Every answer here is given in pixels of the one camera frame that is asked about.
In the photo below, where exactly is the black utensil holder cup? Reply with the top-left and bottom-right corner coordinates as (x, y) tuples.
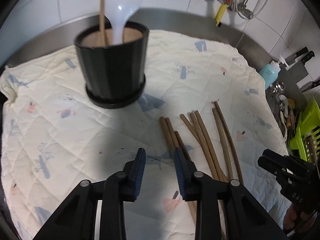
(74, 22), (149, 109)

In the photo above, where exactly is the black handled kitchen knife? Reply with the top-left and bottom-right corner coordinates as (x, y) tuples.
(300, 79), (320, 93)
(300, 51), (315, 65)

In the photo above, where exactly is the chrome angle valve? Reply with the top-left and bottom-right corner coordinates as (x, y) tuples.
(236, 2), (254, 20)

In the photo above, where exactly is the white plastic spoon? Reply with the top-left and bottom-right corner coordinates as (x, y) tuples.
(104, 0), (143, 45)

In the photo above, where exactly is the teal soap pump bottle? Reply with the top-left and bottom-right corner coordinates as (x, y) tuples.
(259, 55), (289, 89)

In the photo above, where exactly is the person's right hand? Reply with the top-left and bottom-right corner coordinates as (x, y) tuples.
(283, 203), (317, 232)

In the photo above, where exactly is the kitchen cleaver knife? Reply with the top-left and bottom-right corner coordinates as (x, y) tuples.
(282, 46), (309, 81)

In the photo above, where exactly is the brown wooden chopstick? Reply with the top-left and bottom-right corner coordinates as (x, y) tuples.
(190, 111), (226, 181)
(179, 114), (227, 183)
(212, 108), (233, 181)
(194, 111), (227, 182)
(165, 118), (180, 148)
(212, 101), (244, 184)
(99, 0), (106, 47)
(174, 131), (197, 224)
(159, 116), (175, 152)

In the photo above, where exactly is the white quilted patterned cloth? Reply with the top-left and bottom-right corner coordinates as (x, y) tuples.
(1, 30), (289, 239)

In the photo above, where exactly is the green plastic dish rack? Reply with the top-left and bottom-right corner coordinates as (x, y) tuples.
(289, 98), (319, 163)

